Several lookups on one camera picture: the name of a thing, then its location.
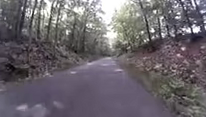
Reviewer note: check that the grey asphalt road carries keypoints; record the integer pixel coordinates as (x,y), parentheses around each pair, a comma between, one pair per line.
(95,91)

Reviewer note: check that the wood of trees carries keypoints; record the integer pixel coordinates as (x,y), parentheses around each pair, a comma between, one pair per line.
(56,23)
(155,15)

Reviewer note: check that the leaf-covered earth bank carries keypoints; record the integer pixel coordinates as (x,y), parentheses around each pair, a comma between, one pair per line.
(31,61)
(181,67)

